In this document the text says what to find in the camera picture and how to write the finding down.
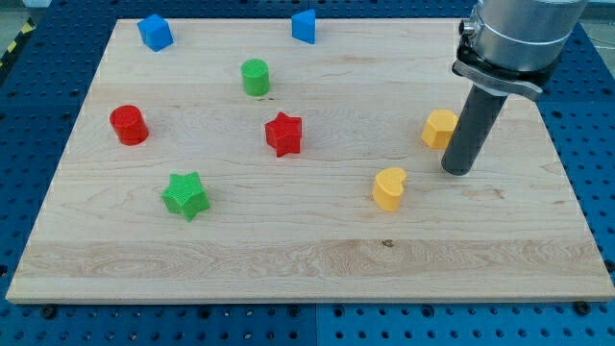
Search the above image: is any red star block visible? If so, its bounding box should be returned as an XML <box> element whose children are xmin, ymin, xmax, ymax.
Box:
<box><xmin>264</xmin><ymin>111</ymin><xmax>303</xmax><ymax>158</ymax></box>

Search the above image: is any yellow heart block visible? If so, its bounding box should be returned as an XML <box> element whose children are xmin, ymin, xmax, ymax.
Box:
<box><xmin>372</xmin><ymin>167</ymin><xmax>407</xmax><ymax>212</ymax></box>

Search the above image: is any red cylinder block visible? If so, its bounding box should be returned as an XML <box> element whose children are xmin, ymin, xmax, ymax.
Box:
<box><xmin>110</xmin><ymin>105</ymin><xmax>149</xmax><ymax>146</ymax></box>

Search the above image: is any yellow hexagon block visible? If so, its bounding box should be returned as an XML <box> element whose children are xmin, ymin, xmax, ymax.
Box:
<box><xmin>421</xmin><ymin>109</ymin><xmax>458</xmax><ymax>149</ymax></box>

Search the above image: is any light wooden board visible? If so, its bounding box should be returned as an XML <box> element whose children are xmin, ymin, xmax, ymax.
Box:
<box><xmin>7</xmin><ymin>19</ymin><xmax>614</xmax><ymax>305</ymax></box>

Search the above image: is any green cylinder block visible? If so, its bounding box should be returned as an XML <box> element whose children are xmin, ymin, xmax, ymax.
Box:
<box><xmin>240</xmin><ymin>59</ymin><xmax>270</xmax><ymax>96</ymax></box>

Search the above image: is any green star block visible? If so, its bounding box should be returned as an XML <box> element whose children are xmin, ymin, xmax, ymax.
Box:
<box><xmin>161</xmin><ymin>172</ymin><xmax>210</xmax><ymax>222</ymax></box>

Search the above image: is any blue cube block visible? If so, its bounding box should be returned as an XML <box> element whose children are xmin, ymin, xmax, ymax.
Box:
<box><xmin>137</xmin><ymin>13</ymin><xmax>174</xmax><ymax>52</ymax></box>

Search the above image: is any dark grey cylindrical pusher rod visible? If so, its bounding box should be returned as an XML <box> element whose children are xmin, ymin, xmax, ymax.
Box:
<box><xmin>441</xmin><ymin>86</ymin><xmax>507</xmax><ymax>176</ymax></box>

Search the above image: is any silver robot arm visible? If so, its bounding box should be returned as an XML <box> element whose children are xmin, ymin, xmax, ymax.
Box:
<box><xmin>441</xmin><ymin>0</ymin><xmax>587</xmax><ymax>176</ymax></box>

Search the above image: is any blue triangle block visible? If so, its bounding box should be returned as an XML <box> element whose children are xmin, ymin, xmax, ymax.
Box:
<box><xmin>291</xmin><ymin>9</ymin><xmax>316</xmax><ymax>44</ymax></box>

